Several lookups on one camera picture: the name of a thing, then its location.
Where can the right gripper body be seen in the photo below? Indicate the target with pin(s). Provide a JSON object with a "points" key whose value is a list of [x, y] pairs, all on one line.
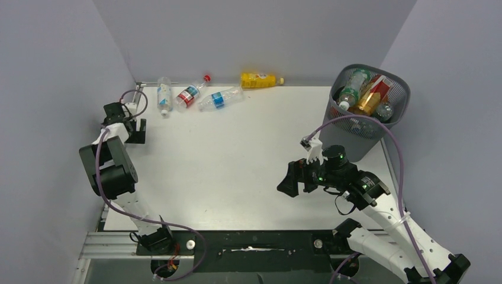
{"points": [[316, 174]]}

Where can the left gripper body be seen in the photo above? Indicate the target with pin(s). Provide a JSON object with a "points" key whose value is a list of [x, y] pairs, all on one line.
{"points": [[128, 119]]}

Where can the green tinted bottle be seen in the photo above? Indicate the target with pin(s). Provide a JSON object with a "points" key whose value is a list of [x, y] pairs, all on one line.
{"points": [[351, 92]]}

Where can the green cap bottle green label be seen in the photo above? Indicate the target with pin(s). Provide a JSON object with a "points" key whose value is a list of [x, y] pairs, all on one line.
{"points": [[383, 112]]}

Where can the amber tea bottle red label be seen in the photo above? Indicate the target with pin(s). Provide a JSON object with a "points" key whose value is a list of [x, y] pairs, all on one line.
{"points": [[375, 92]]}

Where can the clear crushed bottle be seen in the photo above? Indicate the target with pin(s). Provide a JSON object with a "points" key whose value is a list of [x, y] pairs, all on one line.
{"points": [[363, 128]]}

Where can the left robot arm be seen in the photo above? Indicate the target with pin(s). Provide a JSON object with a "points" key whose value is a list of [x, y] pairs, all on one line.
{"points": [[112, 175]]}

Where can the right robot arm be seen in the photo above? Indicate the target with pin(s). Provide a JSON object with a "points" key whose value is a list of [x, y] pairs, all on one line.
{"points": [[413, 255]]}

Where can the grey mesh waste bin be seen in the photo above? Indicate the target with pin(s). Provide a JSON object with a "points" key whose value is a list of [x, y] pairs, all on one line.
{"points": [[337, 133]]}

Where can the clear bottle white blue label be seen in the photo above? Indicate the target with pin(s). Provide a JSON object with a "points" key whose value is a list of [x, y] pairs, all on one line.
{"points": [[164, 96]]}

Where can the red cap bottle blue-red label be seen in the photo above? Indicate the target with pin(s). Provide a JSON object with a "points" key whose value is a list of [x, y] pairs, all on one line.
{"points": [[191, 93]]}

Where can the yellow juice bottle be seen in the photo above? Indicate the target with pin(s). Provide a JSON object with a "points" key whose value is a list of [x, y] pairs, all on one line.
{"points": [[260, 80]]}

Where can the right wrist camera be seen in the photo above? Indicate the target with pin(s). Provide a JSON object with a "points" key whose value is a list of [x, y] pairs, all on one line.
{"points": [[313, 146]]}

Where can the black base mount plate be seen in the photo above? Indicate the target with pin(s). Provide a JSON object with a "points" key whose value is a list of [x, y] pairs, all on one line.
{"points": [[317, 251]]}

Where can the aluminium frame rail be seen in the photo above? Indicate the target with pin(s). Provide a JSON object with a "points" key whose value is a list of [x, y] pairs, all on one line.
{"points": [[120, 245]]}

